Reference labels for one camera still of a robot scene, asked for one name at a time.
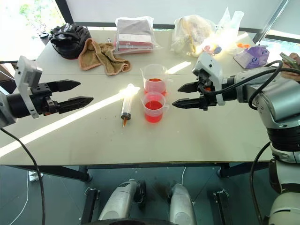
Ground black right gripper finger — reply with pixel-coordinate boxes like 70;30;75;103
177;80;200;93
171;97;202;110

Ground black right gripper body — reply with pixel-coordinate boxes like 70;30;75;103
192;69;218;111

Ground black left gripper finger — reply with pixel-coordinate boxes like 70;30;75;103
57;96;94;114
48;79;82;93

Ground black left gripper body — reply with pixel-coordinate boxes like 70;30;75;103
28;82;61;116

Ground grey smartphone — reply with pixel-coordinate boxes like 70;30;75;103
279;52;300;70

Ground beaker with red liquid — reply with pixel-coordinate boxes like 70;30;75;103
140;63;174;95
140;91;170;123

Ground clear plastic syringe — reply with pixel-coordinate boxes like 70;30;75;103
120;82;142;128

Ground person's bare hand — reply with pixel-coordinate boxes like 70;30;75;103
279;52;300;82

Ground black bag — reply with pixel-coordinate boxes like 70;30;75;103
48;22;92;60

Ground brown towel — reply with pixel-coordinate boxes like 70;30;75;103
78;37;132;76

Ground clear bag with yellow items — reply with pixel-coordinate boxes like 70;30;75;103
170;15;216;59

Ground purple plastic bag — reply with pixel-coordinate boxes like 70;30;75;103
232;45;270;69

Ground clear bag with folded cloths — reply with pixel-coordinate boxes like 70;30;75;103
113;15;163;55

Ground clear plastic flask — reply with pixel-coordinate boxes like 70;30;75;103
215;7;245;49

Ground white power strip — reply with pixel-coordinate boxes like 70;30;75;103
28;170;43;183

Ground black table foot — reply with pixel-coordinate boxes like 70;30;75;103
81;187;101;224
212;189;230;225

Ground silver right robot leg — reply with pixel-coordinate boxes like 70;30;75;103
168;183;197;225

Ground silver robot leg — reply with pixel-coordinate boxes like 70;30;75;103
168;183;197;225
97;179;146;221

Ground silver left robot leg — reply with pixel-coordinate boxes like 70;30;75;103
97;179;146;221

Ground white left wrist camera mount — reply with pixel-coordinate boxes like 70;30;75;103
13;55;43;119

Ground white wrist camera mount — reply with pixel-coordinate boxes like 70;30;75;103
13;55;43;119
192;52;229;105

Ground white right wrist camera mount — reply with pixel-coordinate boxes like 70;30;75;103
192;52;229;105

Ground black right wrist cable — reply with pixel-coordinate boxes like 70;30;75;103
201;60;286;111

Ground black table frame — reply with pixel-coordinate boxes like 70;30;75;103
0;161;270;182

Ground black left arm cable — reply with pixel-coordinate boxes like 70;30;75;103
0;127;45;225

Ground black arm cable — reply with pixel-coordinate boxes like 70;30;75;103
249;141;272;225
0;127;45;225

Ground black window frame post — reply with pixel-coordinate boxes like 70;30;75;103
54;0;76;27

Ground thin white floor cable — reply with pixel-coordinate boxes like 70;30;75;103
181;166;195;204
16;180;30;225

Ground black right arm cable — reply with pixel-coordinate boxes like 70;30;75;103
249;141;272;225

